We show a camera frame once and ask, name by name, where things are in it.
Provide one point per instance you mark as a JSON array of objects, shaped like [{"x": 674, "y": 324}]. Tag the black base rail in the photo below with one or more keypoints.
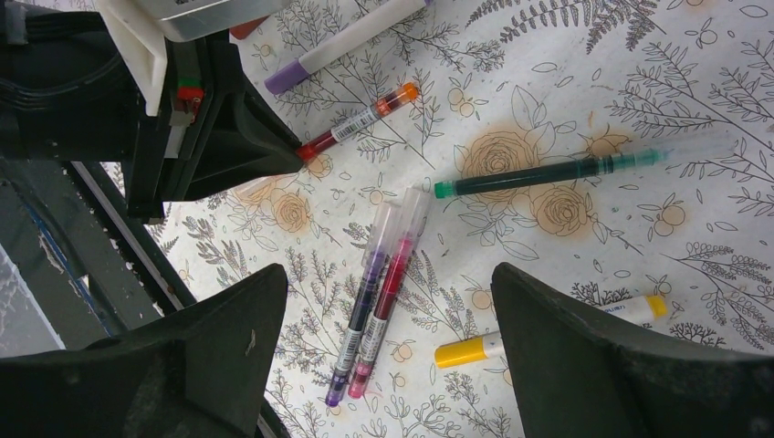
[{"x": 75, "y": 268}]

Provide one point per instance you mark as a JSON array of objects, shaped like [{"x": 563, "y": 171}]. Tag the dark purple gel pen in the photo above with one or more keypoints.
[{"x": 377, "y": 249}]

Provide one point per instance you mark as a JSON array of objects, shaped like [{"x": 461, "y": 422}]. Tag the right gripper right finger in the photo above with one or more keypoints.
[{"x": 580, "y": 372}]

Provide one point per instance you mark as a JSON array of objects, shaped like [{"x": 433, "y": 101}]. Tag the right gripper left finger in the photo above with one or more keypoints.
[{"x": 200, "y": 372}]

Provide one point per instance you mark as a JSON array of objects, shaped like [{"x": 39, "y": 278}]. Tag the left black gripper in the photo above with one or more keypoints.
[{"x": 94, "y": 86}]

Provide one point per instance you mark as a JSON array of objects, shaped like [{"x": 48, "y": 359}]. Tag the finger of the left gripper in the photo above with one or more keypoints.
[{"x": 242, "y": 140}]

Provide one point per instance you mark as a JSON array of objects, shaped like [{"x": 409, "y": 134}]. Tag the red gel pen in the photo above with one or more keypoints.
[{"x": 379, "y": 109}]

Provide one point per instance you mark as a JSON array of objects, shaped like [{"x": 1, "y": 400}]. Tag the green black pen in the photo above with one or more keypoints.
[{"x": 686, "y": 148}]

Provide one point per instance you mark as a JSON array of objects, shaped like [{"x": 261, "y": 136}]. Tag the yellow cap white marker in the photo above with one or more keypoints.
[{"x": 636, "y": 310}]

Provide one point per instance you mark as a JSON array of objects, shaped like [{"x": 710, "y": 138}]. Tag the brown cap white marker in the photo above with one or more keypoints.
[{"x": 244, "y": 30}]

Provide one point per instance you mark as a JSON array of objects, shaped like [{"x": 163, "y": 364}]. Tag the floral table mat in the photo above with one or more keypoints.
[{"x": 506, "y": 85}]

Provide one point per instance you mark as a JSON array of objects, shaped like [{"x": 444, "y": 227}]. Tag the purple cap white marker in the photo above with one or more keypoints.
[{"x": 353, "y": 36}]

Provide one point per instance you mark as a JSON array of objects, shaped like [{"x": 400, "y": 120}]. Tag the pink gel pen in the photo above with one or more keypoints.
[{"x": 415, "y": 208}]

